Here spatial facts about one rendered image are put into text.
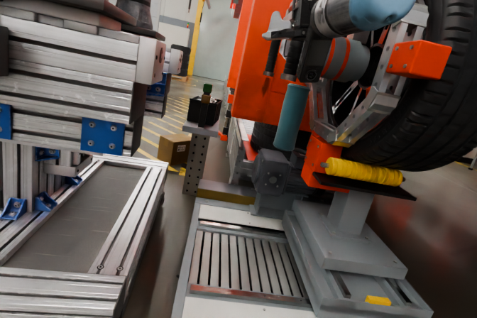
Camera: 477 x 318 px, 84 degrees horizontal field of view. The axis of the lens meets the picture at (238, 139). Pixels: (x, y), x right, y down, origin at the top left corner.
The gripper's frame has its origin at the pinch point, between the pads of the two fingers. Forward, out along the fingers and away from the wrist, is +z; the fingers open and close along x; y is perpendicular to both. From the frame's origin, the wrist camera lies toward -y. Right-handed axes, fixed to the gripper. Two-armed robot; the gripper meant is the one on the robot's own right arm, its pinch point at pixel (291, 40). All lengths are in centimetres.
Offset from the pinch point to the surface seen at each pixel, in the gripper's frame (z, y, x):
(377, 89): -6.1, -11.0, -21.2
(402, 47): -10.8, -1.3, -22.3
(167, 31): 1120, 142, 123
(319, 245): 8, -66, -19
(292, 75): 3.0, -8.5, -2.0
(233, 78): 252, -15, -22
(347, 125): 3.2, -22.1, -20.3
